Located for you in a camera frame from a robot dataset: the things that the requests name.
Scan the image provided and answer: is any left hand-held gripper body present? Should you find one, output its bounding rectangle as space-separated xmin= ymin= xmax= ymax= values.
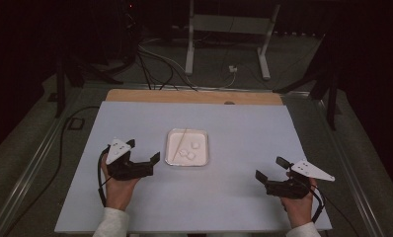
xmin=105 ymin=137 xmax=154 ymax=182

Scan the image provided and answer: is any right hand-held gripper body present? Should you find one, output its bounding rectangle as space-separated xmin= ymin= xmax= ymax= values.
xmin=265 ymin=159 xmax=337 ymax=200

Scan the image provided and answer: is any white square tray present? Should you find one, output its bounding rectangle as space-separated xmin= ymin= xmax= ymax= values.
xmin=164 ymin=127 xmax=210 ymax=168

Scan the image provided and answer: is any person's left hand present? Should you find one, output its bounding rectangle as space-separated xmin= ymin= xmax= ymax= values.
xmin=100 ymin=162 xmax=142 ymax=212

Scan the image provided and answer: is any person's right hand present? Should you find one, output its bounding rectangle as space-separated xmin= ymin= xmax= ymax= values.
xmin=279 ymin=178 xmax=319 ymax=229

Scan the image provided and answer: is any pale blue table mat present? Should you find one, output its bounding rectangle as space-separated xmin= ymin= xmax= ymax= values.
xmin=54 ymin=100 xmax=333 ymax=234

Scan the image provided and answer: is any square floor socket box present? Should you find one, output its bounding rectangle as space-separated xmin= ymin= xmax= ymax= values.
xmin=67 ymin=117 xmax=86 ymax=131

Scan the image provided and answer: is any black tripod stand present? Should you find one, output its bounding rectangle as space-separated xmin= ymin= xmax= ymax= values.
xmin=273 ymin=33 xmax=343 ymax=131
xmin=53 ymin=53 xmax=123 ymax=119

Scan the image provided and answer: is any dark equipment rack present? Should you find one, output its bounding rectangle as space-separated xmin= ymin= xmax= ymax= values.
xmin=114 ymin=0 xmax=143 ymax=67

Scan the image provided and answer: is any right hand-held gripper black cable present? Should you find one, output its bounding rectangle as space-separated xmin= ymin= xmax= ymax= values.
xmin=307 ymin=183 xmax=361 ymax=237

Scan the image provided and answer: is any hand-held gripper black cable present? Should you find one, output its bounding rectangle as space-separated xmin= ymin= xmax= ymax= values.
xmin=307 ymin=183 xmax=361 ymax=237
xmin=97 ymin=146 xmax=114 ymax=208

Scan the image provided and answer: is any left hand-held gripper black cable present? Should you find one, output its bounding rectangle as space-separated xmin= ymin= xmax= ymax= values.
xmin=97 ymin=146 xmax=114 ymax=208

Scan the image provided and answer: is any metal floor rail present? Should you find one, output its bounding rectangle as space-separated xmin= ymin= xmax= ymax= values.
xmin=311 ymin=93 xmax=388 ymax=237
xmin=0 ymin=87 xmax=85 ymax=237

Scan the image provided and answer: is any long black floor cable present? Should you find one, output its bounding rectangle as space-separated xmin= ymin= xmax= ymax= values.
xmin=1 ymin=106 xmax=101 ymax=237

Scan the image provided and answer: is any bundle of black floor cables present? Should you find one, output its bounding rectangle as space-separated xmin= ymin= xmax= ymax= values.
xmin=135 ymin=45 xmax=198 ymax=92

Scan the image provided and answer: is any white cable with plug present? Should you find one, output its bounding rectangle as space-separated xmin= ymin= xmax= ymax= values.
xmin=138 ymin=39 xmax=239 ymax=90

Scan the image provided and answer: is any white metal stand frame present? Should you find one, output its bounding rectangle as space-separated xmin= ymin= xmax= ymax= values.
xmin=184 ymin=0 xmax=281 ymax=81

